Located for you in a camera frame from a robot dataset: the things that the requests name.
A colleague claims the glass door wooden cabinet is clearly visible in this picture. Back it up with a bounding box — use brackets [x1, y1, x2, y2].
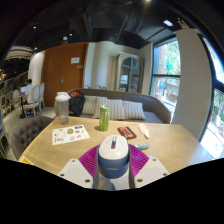
[114, 51, 145, 94]

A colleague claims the clear shaker bottle white lid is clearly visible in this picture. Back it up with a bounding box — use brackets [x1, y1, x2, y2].
[54, 91, 72, 126]

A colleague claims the grey curved sofa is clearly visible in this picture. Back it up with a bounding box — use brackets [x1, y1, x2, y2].
[66, 88, 173, 125]

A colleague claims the green drink can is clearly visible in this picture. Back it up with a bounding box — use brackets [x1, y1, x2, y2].
[98, 105, 111, 132]

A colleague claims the white sticker sheet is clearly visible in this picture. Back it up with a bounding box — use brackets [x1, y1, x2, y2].
[51, 124, 91, 146]

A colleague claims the striped cushion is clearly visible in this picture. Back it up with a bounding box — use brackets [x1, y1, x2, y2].
[122, 100, 147, 121]
[81, 95, 109, 116]
[92, 96, 126, 120]

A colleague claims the grey tufted armchair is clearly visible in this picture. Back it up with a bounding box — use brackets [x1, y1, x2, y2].
[10, 115, 55, 161]

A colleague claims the large side window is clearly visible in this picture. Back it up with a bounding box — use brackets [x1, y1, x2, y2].
[199, 36, 224, 159]

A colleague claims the black and red flat box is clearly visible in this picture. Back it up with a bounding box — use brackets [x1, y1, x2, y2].
[117, 125, 138, 140]

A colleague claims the person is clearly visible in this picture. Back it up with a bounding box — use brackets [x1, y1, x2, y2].
[22, 78, 34, 106]

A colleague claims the blue and white computer mouse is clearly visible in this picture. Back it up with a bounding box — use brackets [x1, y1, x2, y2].
[97, 134, 131, 180]

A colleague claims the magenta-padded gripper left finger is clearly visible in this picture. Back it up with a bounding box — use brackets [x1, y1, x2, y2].
[57, 144, 101, 190]

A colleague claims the black framed window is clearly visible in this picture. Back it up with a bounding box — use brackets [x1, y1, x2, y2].
[149, 37, 183, 114]

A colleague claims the brown wooden door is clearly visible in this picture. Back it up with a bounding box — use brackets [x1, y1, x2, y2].
[42, 41, 90, 108]

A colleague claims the black and red backpack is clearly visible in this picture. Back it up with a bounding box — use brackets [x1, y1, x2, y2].
[68, 90, 86, 118]

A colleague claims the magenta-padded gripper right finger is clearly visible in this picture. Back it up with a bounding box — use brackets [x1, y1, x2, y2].
[128, 143, 171, 189]

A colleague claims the small teal packet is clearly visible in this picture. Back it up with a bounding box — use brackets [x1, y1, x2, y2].
[133, 143, 150, 151]

